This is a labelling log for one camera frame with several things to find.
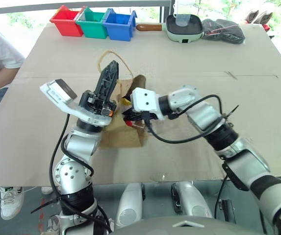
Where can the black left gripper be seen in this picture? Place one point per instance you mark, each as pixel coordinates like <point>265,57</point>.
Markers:
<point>94,104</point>

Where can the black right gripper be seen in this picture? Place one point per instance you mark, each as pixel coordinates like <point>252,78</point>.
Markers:
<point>140,116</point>

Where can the brown paper bag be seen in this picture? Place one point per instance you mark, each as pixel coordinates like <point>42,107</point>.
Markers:
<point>120,137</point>

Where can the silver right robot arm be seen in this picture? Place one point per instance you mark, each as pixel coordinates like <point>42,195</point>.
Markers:
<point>243,159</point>

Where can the person's bare forearm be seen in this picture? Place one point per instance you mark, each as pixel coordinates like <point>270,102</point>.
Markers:
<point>0,79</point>

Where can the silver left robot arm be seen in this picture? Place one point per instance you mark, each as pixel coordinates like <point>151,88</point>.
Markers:
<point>79,147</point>

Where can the black item in plastic bag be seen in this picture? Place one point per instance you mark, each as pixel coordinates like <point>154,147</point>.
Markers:
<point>224,31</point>

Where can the brown plush slippers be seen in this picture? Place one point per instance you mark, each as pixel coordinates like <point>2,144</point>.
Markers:
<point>259,17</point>

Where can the brown cardboard sheet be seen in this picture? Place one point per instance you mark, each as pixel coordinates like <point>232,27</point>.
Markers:
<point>155,56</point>
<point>32,147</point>

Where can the blue plastic bin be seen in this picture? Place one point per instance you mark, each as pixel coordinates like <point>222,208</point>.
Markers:
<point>118,29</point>

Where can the green plastic bin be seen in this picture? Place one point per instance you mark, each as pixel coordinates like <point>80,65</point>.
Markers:
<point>92,27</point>

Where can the red plastic bin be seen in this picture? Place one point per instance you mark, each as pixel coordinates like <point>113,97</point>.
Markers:
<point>68,24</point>

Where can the pale green electric frying pan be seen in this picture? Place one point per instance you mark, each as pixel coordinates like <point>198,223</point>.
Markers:
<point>179,35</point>

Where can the silver rounded robot leg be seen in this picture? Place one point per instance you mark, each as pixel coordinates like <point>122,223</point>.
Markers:
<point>191,200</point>
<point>130,205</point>

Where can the grey window railing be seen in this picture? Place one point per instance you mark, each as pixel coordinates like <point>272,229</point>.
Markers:
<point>57,7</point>

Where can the clear plastic measuring cup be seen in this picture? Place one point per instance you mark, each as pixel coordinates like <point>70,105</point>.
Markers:
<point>182,20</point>

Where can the black zip tie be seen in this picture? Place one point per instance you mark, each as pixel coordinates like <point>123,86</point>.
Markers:
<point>231,112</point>
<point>45,204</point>

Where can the white sneaker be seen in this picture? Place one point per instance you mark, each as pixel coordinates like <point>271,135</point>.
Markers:
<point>11,203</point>
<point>47,190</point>

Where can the grey robot torso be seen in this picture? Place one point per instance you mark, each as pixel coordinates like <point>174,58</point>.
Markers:
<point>186,226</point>

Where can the grey sneaker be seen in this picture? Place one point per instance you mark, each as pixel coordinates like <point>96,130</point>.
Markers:
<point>54,224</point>

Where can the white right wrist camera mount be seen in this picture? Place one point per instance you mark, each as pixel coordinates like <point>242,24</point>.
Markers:
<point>145,99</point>

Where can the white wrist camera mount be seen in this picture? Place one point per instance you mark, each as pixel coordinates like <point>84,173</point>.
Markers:
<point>54,94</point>
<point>145,99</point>

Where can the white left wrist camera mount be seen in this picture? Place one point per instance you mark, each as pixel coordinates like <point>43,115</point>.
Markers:
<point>54,94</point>

